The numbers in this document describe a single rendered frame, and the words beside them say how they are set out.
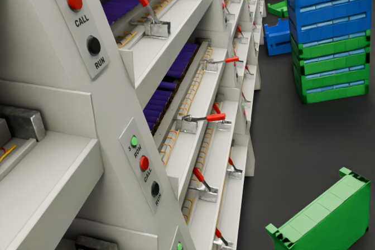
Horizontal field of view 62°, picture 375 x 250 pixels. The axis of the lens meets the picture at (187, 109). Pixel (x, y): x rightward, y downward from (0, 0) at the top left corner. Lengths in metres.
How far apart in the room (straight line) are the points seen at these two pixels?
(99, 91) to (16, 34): 0.09
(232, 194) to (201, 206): 0.29
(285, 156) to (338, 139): 0.23
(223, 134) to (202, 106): 0.24
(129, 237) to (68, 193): 0.15
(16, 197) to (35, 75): 0.10
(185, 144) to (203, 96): 0.17
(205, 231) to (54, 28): 0.52
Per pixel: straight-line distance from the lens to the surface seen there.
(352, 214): 0.98
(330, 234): 0.94
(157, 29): 0.53
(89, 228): 0.43
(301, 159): 1.33
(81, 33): 0.31
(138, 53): 0.48
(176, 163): 0.54
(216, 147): 0.87
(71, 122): 0.31
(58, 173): 0.29
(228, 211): 0.96
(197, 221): 0.70
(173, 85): 0.73
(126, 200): 0.36
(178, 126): 0.61
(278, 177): 1.26
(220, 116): 0.58
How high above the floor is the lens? 0.88
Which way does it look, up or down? 29 degrees down
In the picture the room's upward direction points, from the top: 17 degrees counter-clockwise
